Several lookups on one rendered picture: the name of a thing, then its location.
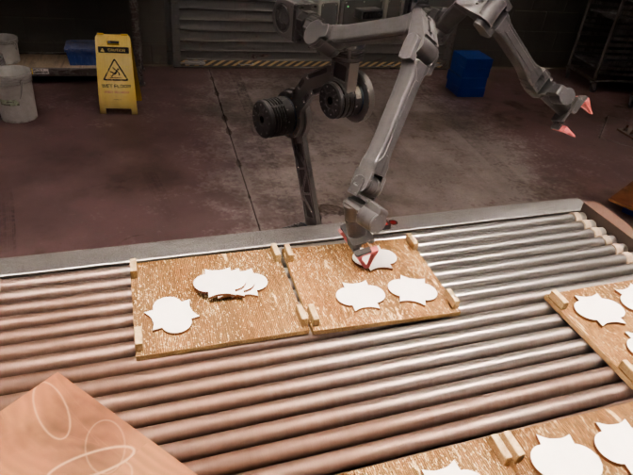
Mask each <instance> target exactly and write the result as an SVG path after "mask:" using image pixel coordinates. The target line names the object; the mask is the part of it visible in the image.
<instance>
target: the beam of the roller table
mask: <svg viewBox="0 0 633 475"><path fill-rule="evenodd" d="M582 205H583V202H582V201H581V200H579V199H578V198H570V199H560V200H552V201H542V202H534V203H524V204H516V205H499V206H489V207H481V208H471V209H463V210H453V211H445V212H435V213H427V214H417V215H409V216H399V217H391V218H386V219H387V220H388V221H390V220H395V221H397V222H398V224H397V225H392V224H391V229H389V230H381V231H380V232H379V233H378V234H373V233H371V232H370V233H371V234H372V235H373V237H376V236H385V235H393V234H401V233H410V232H417V231H426V230H434V229H442V228H450V227H459V226H466V225H475V224H483V223H491V222H500V221H515V220H523V219H531V218H540V217H548V216H556V215H564V214H569V213H572V212H578V213H579V212H580V209H581V207H582ZM342 224H345V222H338V223H328V224H320V225H310V226H302V227H292V228H284V229H274V230H266V231H256V232H248V233H238V234H230V235H220V236H212V237H195V238H185V239H176V240H167V241H158V242H149V243H140V244H131V245H122V246H113V247H104V248H95V249H86V250H77V251H68V252H59V253H50V254H33V255H24V256H15V257H6V258H0V278H1V279H2V280H3V279H11V278H19V277H27V276H35V275H44V274H52V273H60V272H68V271H77V270H92V269H100V268H108V267H117V266H124V265H130V259H131V258H135V259H136V260H137V263H142V262H152V261H160V260H169V259H177V258H187V257H195V256H204V255H212V254H229V253H238V252H247V251H255V250H263V249H270V246H271V244H272V243H276V244H277V247H278V248H280V247H284V245H285V244H289V245H290V246H296V245H303V244H312V243H320V242H328V241H337V240H344V239H343V237H342V236H341V235H340V233H339V232H338V229H340V225H342Z"/></svg>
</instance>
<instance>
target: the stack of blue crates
mask: <svg viewBox="0 0 633 475"><path fill-rule="evenodd" d="M493 61H494V60H493V59H492V58H491V57H488V56H487V55H485V54H483V53H482V52H481V51H476V50H454V51H453V56H452V60H451V64H450V69H448V72H447V76H446V78H447V82H446V87H447V88H448V89H449V90H450V91H451V92H452V93H454V94H455V95H456V96H457V97H483V95H484V92H485V86H486V82H487V78H488V77H489V73H490V70H491V68H492V64H493Z"/></svg>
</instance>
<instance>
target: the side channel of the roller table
mask: <svg viewBox="0 0 633 475"><path fill-rule="evenodd" d="M580 212H583V213H585V214H586V216H587V220H594V221H595V222H596V227H603V228H605V229H606V231H607V235H608V236H615V237H616V239H617V243H619V244H621V243H623V244H625V245H626V246H627V249H628V251H629V252H630V253H632V252H633V227H632V226H630V225H629V224H627V223H626V222H625V221H623V220H622V219H620V218H619V217H617V216H616V215H615V214H613V213H612V212H611V211H609V210H608V209H606V208H605V207H604V206H602V205H601V204H599V203H598V202H596V201H593V202H585V203H583V205H582V207H581V209H580ZM580 212H579V213H580Z"/></svg>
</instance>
